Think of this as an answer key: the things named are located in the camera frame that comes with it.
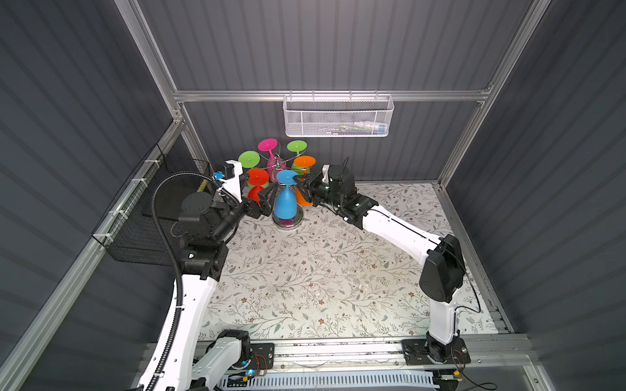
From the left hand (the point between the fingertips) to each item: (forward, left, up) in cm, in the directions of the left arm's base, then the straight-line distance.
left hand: (262, 179), depth 62 cm
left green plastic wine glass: (+22, +8, -10) cm, 25 cm away
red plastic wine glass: (+12, +5, -11) cm, 17 cm away
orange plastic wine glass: (+19, -11, -10) cm, 24 cm away
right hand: (+9, -7, -10) cm, 15 cm away
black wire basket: (-4, +39, -13) cm, 41 cm away
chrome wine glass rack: (+18, -7, -41) cm, 46 cm away
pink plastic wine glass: (+20, 0, -12) cm, 23 cm away
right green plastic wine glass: (+29, -9, -11) cm, 33 cm away
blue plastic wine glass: (+8, -4, -20) cm, 22 cm away
